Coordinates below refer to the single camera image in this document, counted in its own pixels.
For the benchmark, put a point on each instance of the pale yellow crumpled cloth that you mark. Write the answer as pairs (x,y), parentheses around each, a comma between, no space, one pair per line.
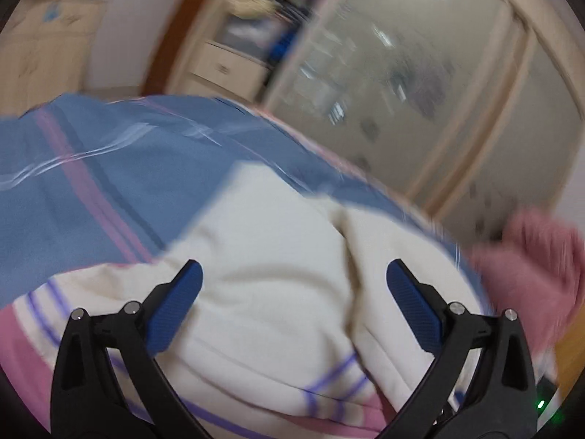
(251,5)

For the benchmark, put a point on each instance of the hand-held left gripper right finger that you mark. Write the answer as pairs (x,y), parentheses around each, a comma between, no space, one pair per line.
(413,306)

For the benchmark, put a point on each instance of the beige wardrobe drawer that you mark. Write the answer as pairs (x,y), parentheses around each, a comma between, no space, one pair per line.
(224,68)

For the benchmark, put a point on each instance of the blue striped blanket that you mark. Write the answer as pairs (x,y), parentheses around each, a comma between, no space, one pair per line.
(114,169)

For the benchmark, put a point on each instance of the pink rolled quilt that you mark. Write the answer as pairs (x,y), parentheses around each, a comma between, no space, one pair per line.
(534,265)

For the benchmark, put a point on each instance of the wooden headboard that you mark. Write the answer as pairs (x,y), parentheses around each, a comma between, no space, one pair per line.
(571,356)

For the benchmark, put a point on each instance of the dark blue cloth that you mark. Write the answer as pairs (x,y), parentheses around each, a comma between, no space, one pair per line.
(281,41)

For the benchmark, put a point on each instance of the light wooden cabinet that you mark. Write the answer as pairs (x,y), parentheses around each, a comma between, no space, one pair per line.
(45,55)

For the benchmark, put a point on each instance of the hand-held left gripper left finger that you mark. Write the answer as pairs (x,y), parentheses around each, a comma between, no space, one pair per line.
(176,306)

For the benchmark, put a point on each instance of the white and pink hooded jacket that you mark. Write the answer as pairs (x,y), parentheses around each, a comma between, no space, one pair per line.
(274,247)

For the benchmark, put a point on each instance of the frosted glass sliding door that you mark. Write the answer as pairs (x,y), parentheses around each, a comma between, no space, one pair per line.
(365,77)
(525,146)

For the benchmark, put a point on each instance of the translucent storage box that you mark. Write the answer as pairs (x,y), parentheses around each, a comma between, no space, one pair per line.
(244,34)

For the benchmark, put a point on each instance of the beige wooden wardrobe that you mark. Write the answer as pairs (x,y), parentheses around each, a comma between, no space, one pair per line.
(544,23)

